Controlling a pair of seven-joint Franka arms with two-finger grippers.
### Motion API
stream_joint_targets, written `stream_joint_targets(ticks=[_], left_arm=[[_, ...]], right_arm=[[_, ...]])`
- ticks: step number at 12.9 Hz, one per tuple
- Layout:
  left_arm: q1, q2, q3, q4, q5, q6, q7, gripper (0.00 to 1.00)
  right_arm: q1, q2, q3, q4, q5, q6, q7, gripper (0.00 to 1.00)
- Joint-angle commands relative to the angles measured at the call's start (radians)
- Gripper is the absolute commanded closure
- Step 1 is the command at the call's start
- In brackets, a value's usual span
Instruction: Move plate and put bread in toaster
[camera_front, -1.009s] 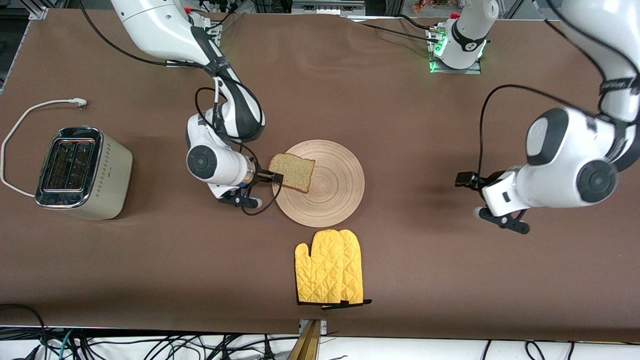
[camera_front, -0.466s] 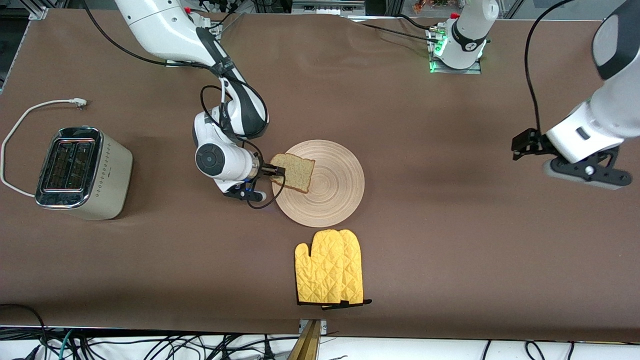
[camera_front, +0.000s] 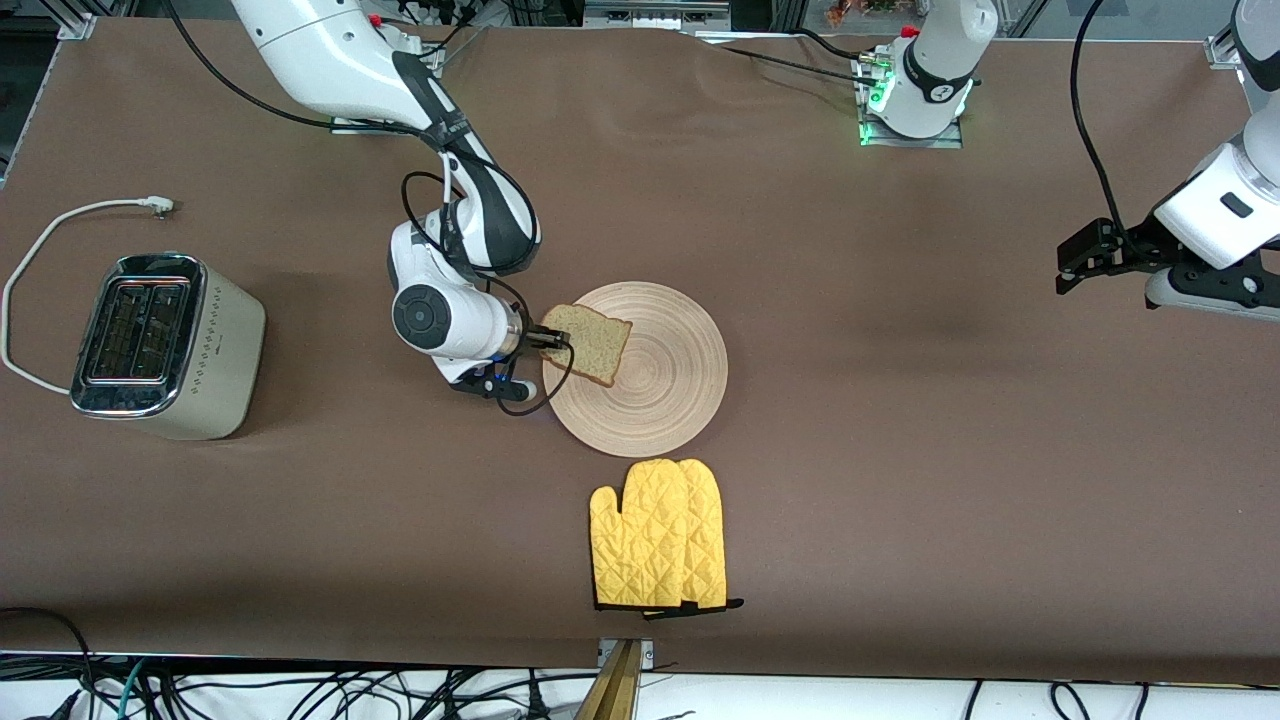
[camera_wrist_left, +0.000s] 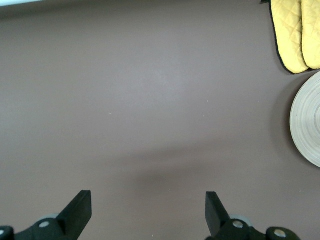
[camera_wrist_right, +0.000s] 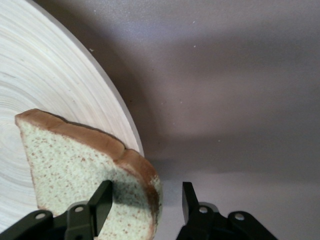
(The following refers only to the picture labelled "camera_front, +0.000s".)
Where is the brown bread slice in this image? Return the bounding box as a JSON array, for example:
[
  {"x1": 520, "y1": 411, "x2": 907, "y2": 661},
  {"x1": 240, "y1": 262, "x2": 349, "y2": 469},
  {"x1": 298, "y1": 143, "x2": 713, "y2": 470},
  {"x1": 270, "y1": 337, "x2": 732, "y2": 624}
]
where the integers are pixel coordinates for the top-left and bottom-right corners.
[{"x1": 540, "y1": 304, "x2": 634, "y2": 388}]

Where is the round wooden plate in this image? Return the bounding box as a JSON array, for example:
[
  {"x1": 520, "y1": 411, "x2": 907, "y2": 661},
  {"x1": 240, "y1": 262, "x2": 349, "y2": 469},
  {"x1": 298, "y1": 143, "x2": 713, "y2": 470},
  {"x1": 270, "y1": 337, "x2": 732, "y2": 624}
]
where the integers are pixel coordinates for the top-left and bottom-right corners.
[{"x1": 542, "y1": 281, "x2": 729, "y2": 459}]

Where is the cream and chrome toaster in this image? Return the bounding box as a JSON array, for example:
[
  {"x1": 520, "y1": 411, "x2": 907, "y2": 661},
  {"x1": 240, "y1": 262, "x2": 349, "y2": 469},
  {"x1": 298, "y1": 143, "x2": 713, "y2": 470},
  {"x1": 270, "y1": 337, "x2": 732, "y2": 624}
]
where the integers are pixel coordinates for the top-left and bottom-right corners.
[{"x1": 70, "y1": 253, "x2": 267, "y2": 441}]

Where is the brown table cover sheet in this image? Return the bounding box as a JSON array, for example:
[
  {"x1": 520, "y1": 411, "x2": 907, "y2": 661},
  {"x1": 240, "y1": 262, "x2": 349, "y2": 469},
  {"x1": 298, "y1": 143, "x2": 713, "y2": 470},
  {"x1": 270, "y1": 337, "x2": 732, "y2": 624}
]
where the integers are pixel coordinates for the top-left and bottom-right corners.
[{"x1": 0, "y1": 18, "x2": 1280, "y2": 687}]

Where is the yellow quilted oven mitt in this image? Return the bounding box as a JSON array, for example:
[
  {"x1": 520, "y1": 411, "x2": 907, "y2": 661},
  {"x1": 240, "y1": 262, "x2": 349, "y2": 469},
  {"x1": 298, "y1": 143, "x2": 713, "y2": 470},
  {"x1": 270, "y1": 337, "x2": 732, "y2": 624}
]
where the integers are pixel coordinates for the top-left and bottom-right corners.
[
  {"x1": 645, "y1": 458, "x2": 746, "y2": 620},
  {"x1": 589, "y1": 459, "x2": 693, "y2": 612}
]

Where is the grey metal box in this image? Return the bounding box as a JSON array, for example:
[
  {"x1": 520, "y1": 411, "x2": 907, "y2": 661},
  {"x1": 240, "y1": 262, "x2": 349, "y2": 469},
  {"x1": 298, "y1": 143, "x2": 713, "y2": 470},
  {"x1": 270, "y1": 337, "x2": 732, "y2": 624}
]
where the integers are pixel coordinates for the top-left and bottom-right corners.
[{"x1": 583, "y1": 0, "x2": 733, "y2": 30}]

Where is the brass coloured bar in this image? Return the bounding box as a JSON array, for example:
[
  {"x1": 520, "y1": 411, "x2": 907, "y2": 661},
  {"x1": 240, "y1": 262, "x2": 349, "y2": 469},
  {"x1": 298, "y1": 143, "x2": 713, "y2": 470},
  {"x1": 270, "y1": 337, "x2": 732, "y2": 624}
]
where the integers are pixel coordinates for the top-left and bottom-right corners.
[{"x1": 574, "y1": 640, "x2": 644, "y2": 720}]

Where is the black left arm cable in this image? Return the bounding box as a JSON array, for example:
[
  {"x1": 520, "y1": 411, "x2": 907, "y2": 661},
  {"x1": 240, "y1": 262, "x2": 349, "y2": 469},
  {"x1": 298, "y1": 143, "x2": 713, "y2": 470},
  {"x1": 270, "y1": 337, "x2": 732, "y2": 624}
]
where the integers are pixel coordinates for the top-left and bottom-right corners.
[{"x1": 1068, "y1": 0, "x2": 1131, "y2": 241}]

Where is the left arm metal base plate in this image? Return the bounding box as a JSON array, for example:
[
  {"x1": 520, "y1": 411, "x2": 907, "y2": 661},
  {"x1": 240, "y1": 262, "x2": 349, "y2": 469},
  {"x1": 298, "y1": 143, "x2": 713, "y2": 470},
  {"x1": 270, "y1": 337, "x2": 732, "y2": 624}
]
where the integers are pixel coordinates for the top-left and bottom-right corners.
[{"x1": 857, "y1": 55, "x2": 966, "y2": 150}]

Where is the aluminium frame profile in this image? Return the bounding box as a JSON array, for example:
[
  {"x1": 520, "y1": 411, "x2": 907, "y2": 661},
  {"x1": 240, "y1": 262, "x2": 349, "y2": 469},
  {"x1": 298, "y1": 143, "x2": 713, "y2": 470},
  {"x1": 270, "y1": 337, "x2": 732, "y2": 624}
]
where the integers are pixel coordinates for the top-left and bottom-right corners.
[
  {"x1": 55, "y1": 0, "x2": 137, "y2": 42},
  {"x1": 1204, "y1": 28, "x2": 1249, "y2": 73}
]

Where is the black cable to arm base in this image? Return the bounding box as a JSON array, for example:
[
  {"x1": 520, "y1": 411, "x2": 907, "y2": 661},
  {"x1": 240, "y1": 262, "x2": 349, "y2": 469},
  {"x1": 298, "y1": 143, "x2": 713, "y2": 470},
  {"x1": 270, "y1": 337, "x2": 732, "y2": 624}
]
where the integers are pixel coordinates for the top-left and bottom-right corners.
[{"x1": 715, "y1": 28, "x2": 886, "y2": 91}]

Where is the white toaster power cable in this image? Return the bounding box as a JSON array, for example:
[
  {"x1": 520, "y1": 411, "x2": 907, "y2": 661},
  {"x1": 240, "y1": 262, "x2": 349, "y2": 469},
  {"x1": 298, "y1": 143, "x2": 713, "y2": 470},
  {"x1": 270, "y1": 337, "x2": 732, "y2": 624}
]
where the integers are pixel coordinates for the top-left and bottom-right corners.
[{"x1": 0, "y1": 197, "x2": 177, "y2": 394}]

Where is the black floor cable loop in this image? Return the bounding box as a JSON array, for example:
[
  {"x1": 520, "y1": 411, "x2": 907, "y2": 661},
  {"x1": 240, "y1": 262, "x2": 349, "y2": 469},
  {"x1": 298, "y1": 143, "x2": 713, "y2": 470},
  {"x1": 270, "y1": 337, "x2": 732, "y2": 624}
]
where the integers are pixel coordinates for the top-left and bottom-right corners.
[{"x1": 0, "y1": 606, "x2": 97, "y2": 720}]

